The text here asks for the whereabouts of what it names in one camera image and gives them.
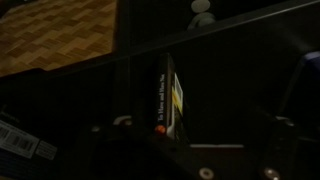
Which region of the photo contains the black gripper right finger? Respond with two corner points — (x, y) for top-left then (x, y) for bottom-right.
(244, 98), (300, 180)

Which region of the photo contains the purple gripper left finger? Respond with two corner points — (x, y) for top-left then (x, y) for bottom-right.
(64, 96), (191, 180)

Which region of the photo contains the black paperback book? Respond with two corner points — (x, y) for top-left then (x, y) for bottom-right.
(154, 52), (192, 145)

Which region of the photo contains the dark book barcode label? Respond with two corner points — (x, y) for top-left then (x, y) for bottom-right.
(0, 103), (61, 180)

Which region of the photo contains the black cube bookshelf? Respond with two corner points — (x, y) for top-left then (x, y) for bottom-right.
(0, 0), (320, 180)

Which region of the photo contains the woven brown basket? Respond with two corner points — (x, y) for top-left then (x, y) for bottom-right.
(0, 0), (118, 78)

